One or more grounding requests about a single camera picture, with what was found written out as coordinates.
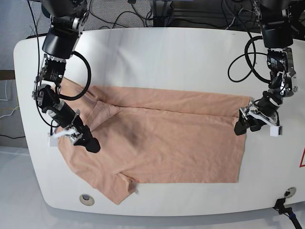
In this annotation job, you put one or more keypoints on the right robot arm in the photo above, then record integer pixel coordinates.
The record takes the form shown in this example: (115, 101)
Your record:
(68, 18)

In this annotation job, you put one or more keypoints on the peach pink T-shirt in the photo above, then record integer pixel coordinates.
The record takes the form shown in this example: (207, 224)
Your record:
(156, 136)

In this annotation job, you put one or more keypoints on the left table cable grommet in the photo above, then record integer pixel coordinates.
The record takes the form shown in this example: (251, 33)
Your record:
(86, 200)

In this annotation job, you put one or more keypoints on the black clamp with cable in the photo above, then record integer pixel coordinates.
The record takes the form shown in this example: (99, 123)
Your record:
(282, 210)

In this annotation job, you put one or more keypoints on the red triangle sticker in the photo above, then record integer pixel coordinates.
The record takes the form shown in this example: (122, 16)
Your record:
(302, 162)

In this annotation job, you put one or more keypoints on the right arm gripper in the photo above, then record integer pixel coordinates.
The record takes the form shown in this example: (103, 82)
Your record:
(72, 127)

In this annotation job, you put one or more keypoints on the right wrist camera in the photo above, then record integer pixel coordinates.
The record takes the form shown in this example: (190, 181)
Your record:
(52, 141)

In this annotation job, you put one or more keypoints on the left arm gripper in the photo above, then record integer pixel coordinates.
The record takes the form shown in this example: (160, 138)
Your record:
(257, 114)

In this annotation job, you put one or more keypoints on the table cable grommet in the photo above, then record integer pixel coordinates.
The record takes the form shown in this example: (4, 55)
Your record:
(86, 200)
(290, 192)

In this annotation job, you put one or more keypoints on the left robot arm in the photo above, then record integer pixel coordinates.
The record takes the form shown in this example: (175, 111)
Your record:
(277, 21)

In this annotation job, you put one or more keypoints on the right table cable grommet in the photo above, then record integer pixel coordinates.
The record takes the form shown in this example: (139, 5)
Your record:
(290, 192)

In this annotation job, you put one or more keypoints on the black metal frame post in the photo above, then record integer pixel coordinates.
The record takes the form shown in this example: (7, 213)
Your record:
(162, 11)

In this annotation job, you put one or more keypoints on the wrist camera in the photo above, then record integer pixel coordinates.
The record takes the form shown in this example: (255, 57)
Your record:
(52, 141)
(275, 130)

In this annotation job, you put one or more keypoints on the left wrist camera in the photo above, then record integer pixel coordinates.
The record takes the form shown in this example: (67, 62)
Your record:
(275, 130)

